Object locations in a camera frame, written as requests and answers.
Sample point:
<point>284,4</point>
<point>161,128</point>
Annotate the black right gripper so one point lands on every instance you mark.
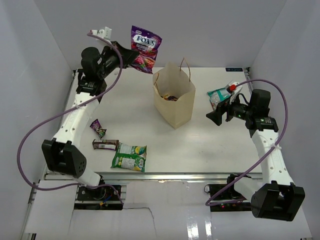
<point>216,115</point>

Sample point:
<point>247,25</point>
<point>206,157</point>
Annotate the brown paper bag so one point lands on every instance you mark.
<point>174,94</point>

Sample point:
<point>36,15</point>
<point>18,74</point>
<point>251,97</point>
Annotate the blue right table label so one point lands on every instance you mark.
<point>234,69</point>

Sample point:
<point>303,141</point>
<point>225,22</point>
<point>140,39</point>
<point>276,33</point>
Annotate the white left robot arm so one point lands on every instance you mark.
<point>61,153</point>

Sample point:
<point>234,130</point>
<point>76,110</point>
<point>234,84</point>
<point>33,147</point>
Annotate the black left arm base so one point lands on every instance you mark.
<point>102,199</point>

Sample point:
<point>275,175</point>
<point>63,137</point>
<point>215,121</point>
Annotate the green candy bag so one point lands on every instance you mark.
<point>130,157</point>

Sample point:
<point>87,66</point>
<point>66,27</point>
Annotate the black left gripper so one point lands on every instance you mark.
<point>128,56</point>

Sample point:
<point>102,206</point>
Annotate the teal snack packet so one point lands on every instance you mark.
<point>217,96</point>

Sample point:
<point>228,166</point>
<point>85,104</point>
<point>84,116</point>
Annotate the purple nut snack bag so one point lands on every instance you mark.
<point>172,98</point>

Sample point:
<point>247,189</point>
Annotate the aluminium front table rail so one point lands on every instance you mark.
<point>159,176</point>

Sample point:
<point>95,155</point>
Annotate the dark small candy packet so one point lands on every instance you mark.
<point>96,126</point>

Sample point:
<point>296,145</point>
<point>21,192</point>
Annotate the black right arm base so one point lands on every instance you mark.
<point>227,195</point>

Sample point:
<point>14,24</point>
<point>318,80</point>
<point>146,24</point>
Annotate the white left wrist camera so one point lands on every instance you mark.
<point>103,33</point>

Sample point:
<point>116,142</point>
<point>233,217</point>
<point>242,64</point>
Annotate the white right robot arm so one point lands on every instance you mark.
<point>277,197</point>

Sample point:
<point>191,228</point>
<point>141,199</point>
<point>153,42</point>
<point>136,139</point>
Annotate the brown chocolate bar wrapper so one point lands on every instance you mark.
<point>105,144</point>

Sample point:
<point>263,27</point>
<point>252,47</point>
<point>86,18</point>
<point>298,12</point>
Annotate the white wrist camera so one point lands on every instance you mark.
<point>103,33</point>
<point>234,89</point>

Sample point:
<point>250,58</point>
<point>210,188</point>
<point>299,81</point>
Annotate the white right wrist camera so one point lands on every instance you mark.
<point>234,89</point>

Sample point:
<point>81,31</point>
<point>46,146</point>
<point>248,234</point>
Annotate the red purple candy bag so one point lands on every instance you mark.
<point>147,44</point>

